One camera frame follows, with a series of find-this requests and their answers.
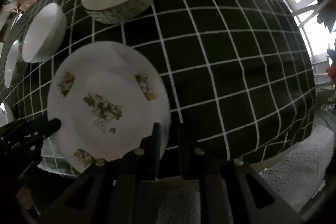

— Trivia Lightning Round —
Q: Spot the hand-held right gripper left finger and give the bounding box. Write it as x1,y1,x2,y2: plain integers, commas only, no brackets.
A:
34,123,161,224

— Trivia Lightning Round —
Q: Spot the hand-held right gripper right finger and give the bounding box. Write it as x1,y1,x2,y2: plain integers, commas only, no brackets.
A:
177,124,303,224

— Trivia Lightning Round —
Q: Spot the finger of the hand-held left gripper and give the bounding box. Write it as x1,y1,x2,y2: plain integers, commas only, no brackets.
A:
0,136,44,159
0,118,62,139

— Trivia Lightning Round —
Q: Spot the white floral plate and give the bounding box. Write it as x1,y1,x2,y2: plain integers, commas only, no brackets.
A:
47,41,172,172

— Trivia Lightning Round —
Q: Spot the plain white bowl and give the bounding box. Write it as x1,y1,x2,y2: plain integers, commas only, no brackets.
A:
21,2,67,63

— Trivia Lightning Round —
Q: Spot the green checkered cloth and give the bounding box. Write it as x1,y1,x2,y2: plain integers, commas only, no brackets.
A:
37,132,84,179

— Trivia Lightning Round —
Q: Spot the white dish with green print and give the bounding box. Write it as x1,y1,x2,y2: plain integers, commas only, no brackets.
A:
4,39,28,88

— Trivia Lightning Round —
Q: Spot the black white checkered tablecloth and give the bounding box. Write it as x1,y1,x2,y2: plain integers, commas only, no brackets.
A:
0,0,317,180

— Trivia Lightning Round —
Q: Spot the white textured rug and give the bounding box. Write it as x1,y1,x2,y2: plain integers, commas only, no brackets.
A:
136,126,335,224

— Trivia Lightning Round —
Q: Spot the cardboard box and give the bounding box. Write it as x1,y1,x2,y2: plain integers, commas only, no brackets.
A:
16,0,37,12

